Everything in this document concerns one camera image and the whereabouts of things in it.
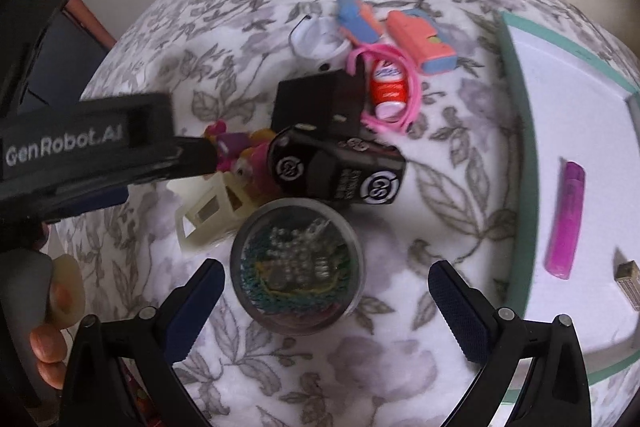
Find white tray with green rim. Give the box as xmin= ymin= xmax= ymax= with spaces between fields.
xmin=495 ymin=11 xmax=640 ymax=408

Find small red white bottle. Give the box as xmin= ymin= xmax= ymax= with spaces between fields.
xmin=369 ymin=57 xmax=406 ymax=120

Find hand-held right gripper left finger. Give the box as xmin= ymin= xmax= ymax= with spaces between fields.
xmin=60 ymin=258 xmax=226 ymax=427

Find round clear container of pins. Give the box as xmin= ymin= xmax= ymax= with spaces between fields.
xmin=230 ymin=199 xmax=362 ymax=334

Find pink band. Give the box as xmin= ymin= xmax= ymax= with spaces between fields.
xmin=346 ymin=44 xmax=422 ymax=134

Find pink gold candy wrappers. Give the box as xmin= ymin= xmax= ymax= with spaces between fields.
xmin=202 ymin=121 xmax=286 ymax=202

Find black cylinder can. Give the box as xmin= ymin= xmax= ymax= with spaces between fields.
xmin=266 ymin=123 xmax=407 ymax=208

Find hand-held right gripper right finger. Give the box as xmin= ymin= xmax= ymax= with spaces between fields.
xmin=428 ymin=260 xmax=593 ymax=427

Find small beige block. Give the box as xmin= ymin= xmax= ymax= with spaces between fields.
xmin=614 ymin=259 xmax=640 ymax=312

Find person's left hand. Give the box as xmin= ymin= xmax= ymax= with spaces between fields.
xmin=29 ymin=323 xmax=68 ymax=390

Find purple lighter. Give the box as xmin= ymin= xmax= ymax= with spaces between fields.
xmin=544 ymin=160 xmax=586 ymax=279

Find blue orange toy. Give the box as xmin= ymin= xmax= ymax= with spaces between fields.
xmin=336 ymin=0 xmax=385 ymax=45

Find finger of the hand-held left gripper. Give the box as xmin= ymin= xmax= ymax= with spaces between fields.
xmin=125 ymin=136 xmax=223 ymax=185
xmin=42 ymin=184 xmax=132 ymax=224

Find white ring holder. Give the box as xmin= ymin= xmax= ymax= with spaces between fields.
xmin=290 ymin=16 xmax=351 ymax=75

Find orange blue toy stapler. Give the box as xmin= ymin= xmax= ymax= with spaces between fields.
xmin=386 ymin=8 xmax=458 ymax=76

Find black charger adapter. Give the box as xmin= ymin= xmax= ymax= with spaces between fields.
xmin=271 ymin=69 xmax=367 ymax=142

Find cream plastic cube frame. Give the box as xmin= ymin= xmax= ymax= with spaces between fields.
xmin=175 ymin=172 xmax=261 ymax=253

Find red-brown strip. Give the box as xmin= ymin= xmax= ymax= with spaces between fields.
xmin=62 ymin=0 xmax=118 ymax=48

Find dark furniture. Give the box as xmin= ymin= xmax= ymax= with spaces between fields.
xmin=0 ymin=0 xmax=118 ymax=118

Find floral grey white blanket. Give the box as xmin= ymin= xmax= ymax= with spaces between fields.
xmin=47 ymin=0 xmax=640 ymax=427

